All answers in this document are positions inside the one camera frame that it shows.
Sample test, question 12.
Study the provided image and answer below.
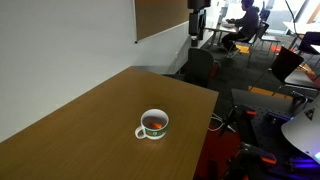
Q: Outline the brown wall pin board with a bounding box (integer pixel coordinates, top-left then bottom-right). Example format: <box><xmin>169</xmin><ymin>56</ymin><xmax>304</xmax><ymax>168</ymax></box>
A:
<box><xmin>134</xmin><ymin>0</ymin><xmax>193</xmax><ymax>43</ymax></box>

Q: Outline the grey chair with metal legs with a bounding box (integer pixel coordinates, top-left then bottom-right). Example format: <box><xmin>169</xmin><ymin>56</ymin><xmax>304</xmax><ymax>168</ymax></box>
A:
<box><xmin>233</xmin><ymin>22</ymin><xmax>281</xmax><ymax>64</ymax></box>

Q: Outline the white table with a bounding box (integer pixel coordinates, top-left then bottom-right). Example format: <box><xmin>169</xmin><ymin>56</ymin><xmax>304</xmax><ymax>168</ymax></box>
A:
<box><xmin>283</xmin><ymin>21</ymin><xmax>320</xmax><ymax>36</ymax></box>

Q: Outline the white cable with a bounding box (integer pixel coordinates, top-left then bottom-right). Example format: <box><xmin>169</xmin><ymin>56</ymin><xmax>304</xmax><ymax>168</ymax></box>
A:
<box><xmin>208</xmin><ymin>113</ymin><xmax>238</xmax><ymax>133</ymax></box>

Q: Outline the black clamp with orange handle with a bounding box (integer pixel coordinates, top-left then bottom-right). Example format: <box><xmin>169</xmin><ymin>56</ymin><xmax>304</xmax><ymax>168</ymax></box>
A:
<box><xmin>219</xmin><ymin>104</ymin><xmax>258</xmax><ymax>134</ymax></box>
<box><xmin>229</xmin><ymin>142</ymin><xmax>278</xmax><ymax>180</ymax></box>

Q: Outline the black padded office chair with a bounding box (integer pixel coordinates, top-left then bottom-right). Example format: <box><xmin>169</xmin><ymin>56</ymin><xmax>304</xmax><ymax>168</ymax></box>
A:
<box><xmin>185</xmin><ymin>47</ymin><xmax>216</xmax><ymax>88</ymax></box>

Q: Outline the grey round table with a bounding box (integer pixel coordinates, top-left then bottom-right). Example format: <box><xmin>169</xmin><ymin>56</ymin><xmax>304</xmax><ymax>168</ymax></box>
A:
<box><xmin>284</xmin><ymin>68</ymin><xmax>320</xmax><ymax>89</ymax></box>

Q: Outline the black monitor on stand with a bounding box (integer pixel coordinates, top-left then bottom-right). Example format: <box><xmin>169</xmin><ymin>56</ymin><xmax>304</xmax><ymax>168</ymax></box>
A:
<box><xmin>187</xmin><ymin>0</ymin><xmax>212</xmax><ymax>48</ymax></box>

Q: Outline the dark chair backrest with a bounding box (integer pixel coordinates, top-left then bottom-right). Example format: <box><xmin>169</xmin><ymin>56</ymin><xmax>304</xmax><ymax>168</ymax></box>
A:
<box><xmin>298</xmin><ymin>31</ymin><xmax>320</xmax><ymax>56</ymax></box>

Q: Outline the orange marker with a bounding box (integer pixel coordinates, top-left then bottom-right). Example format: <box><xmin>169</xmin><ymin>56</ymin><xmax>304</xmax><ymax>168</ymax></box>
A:
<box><xmin>148</xmin><ymin>121</ymin><xmax>164</xmax><ymax>130</ymax></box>

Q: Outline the black angular chair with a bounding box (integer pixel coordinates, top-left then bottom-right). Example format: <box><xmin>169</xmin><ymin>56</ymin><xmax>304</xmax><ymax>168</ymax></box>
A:
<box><xmin>249</xmin><ymin>46</ymin><xmax>305</xmax><ymax>96</ymax></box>

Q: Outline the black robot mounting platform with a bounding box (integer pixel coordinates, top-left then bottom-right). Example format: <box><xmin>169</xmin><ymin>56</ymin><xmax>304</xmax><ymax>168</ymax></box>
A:
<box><xmin>229</xmin><ymin>88</ymin><xmax>320</xmax><ymax>180</ymax></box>

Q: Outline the white mug with green band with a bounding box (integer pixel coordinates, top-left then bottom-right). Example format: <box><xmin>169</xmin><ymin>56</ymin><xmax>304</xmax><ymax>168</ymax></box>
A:
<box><xmin>134</xmin><ymin>108</ymin><xmax>170</xmax><ymax>141</ymax></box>

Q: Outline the seated person in dark hoodie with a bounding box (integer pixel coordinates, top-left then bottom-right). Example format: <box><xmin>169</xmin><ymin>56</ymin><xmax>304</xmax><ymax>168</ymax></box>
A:
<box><xmin>221</xmin><ymin>0</ymin><xmax>261</xmax><ymax>59</ymax></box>

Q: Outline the white office desk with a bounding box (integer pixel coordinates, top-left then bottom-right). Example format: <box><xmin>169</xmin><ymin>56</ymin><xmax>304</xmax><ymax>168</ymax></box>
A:
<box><xmin>204</xmin><ymin>19</ymin><xmax>239</xmax><ymax>51</ymax></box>

